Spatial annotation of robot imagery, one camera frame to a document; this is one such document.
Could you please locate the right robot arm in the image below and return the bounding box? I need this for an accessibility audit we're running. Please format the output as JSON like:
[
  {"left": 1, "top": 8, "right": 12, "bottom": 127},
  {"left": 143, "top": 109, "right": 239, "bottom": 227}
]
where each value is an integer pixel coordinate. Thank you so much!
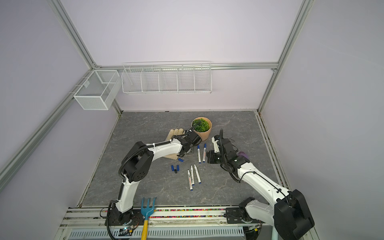
[{"left": 207, "top": 132, "right": 315, "bottom": 240}]

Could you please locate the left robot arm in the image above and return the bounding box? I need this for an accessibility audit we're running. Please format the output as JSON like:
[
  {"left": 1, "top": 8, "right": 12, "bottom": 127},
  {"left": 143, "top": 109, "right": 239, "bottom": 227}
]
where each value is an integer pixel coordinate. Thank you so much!
[{"left": 105, "top": 127, "right": 202, "bottom": 226}]

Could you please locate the cream fabric glove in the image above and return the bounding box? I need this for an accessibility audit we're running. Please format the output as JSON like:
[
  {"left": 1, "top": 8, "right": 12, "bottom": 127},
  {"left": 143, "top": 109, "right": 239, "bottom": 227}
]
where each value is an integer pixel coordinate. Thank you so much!
[{"left": 165, "top": 129, "right": 185, "bottom": 160}]

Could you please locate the tan pot green plant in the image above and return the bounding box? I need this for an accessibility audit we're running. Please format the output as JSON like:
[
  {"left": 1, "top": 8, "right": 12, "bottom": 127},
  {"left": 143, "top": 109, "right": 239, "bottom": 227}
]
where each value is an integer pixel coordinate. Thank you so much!
[{"left": 191, "top": 117, "right": 212, "bottom": 141}]

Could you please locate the light blue garden trowel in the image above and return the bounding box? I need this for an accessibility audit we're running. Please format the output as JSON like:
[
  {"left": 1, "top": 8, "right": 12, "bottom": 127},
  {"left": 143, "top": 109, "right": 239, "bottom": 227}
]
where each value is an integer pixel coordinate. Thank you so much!
[{"left": 271, "top": 227, "right": 279, "bottom": 240}]

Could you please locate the white mesh box basket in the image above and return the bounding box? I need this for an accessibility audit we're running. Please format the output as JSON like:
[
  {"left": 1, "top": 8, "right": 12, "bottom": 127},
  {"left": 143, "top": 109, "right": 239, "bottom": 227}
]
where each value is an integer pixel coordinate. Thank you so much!
[{"left": 74, "top": 70, "right": 122, "bottom": 111}]

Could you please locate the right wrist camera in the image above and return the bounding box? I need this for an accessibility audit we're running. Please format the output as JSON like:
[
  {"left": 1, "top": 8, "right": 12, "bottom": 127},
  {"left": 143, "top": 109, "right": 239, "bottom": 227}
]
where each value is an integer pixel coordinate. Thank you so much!
[{"left": 211, "top": 135, "right": 220, "bottom": 153}]

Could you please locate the white wire wall basket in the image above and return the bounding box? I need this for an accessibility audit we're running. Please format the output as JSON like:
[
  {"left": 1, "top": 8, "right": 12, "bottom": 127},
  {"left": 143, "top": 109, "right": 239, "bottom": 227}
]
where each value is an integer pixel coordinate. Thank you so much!
[{"left": 122, "top": 61, "right": 213, "bottom": 94}]

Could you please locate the blue garden fork yellow handle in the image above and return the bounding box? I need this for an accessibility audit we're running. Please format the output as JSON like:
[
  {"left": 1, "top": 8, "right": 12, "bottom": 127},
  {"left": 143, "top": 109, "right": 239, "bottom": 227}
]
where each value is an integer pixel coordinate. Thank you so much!
[{"left": 141, "top": 197, "right": 157, "bottom": 240}]

